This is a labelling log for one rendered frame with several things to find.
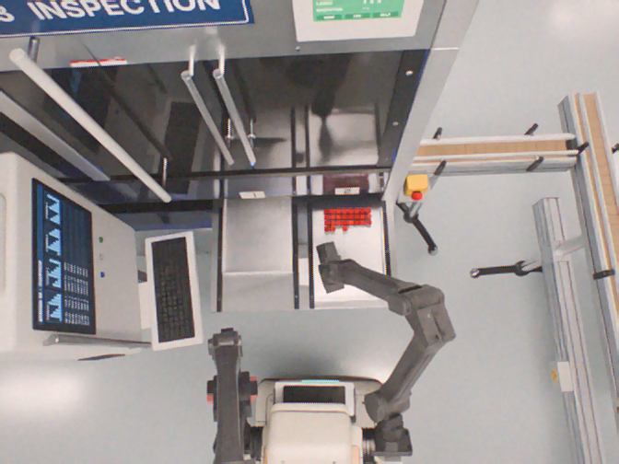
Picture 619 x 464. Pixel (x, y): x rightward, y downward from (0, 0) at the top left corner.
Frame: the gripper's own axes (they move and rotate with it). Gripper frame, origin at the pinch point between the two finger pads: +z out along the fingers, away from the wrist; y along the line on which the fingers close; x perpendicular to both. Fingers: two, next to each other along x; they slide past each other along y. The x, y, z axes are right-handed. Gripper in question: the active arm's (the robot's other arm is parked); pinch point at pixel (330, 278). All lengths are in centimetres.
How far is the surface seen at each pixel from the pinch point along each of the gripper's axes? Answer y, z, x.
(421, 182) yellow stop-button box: 22.1, -4.1, -41.1
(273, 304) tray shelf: -1.8, 9.8, 22.3
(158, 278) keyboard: 22, 17, 62
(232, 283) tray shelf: 10.3, 10.9, 34.5
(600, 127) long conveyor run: 24, 5, -118
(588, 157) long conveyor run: 14, 4, -108
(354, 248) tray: 8.9, 10.0, -12.7
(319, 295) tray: -3.8, 9.2, 5.2
